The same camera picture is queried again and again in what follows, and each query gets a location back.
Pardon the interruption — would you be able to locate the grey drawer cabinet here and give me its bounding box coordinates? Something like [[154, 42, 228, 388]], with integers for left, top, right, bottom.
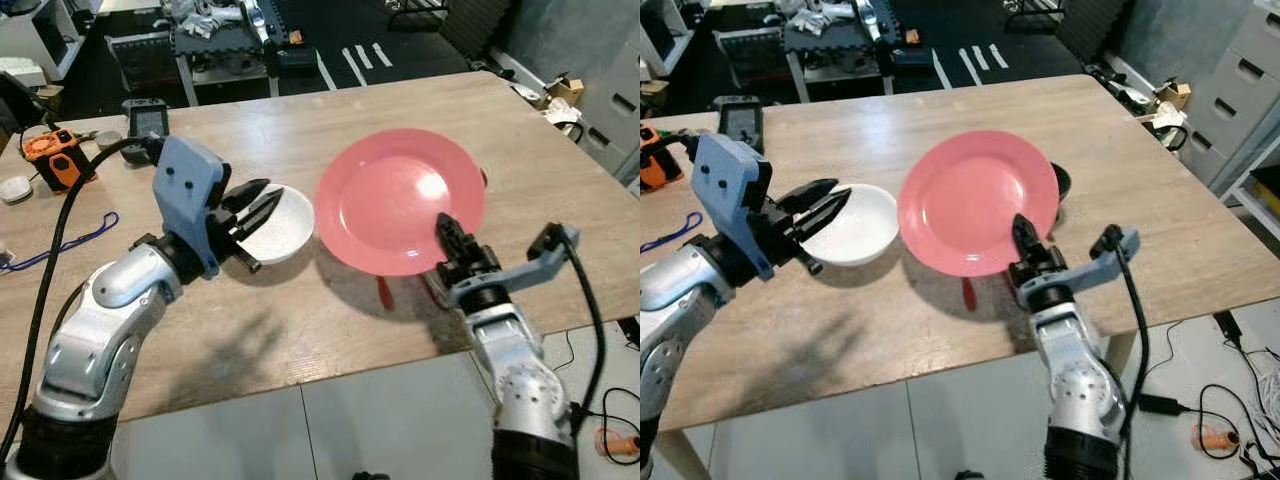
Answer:
[[1118, 0, 1280, 233], [498, 0, 641, 183]]

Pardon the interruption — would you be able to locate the orange and black device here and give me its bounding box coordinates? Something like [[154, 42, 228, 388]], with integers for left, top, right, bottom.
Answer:
[[640, 121, 687, 192], [21, 127, 99, 192]]

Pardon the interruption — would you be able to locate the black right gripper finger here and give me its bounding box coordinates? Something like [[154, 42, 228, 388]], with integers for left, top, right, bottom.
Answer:
[[435, 212, 467, 265], [1011, 212, 1042, 265]]

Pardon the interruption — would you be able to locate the white bowl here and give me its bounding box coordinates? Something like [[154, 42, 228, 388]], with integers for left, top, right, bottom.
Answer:
[[799, 183, 900, 268], [234, 183, 317, 267]]

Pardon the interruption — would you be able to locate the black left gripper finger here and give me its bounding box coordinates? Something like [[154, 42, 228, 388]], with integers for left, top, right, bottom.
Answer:
[[237, 187, 285, 242], [221, 179, 272, 210], [777, 178, 840, 210], [794, 187, 854, 242]]

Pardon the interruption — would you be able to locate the pink plate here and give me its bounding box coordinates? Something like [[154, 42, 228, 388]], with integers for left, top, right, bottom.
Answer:
[[896, 129, 1062, 279], [314, 127, 489, 279]]

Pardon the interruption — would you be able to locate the black power adapter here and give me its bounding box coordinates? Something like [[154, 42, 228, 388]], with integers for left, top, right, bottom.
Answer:
[[1137, 391, 1187, 417]]

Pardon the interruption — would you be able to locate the orange tool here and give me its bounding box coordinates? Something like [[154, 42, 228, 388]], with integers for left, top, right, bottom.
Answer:
[[594, 427, 641, 464], [1189, 421, 1242, 462]]

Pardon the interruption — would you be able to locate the black handheld device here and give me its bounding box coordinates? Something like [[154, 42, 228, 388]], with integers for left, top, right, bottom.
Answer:
[[713, 95, 766, 142], [121, 97, 172, 142]]

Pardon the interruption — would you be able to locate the small open cardboard box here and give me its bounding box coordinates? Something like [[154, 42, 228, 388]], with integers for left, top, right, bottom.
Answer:
[[1153, 81, 1194, 132], [544, 71, 588, 127]]

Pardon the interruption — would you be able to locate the cluttered black workbench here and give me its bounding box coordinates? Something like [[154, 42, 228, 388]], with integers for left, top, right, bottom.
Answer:
[[714, 0, 937, 102], [104, 0, 323, 107]]

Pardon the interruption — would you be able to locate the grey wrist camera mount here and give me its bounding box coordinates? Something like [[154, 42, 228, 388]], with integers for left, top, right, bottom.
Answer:
[[691, 132, 774, 282], [1030, 227, 1142, 307], [447, 224, 582, 310], [152, 134, 227, 280]]

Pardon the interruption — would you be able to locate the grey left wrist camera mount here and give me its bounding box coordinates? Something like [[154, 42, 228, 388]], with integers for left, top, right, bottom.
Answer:
[[691, 132, 774, 282], [152, 134, 227, 280]]

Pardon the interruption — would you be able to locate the blue lanyard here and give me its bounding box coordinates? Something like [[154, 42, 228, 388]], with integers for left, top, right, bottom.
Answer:
[[0, 209, 122, 274], [640, 209, 704, 254]]

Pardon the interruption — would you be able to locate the white shelf unit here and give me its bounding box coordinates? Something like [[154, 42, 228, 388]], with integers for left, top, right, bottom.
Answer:
[[0, 0, 83, 83], [640, 0, 691, 79]]

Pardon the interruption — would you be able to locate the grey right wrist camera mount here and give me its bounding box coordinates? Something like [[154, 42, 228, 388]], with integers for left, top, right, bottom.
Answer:
[[447, 224, 582, 310], [1030, 227, 1142, 307]]

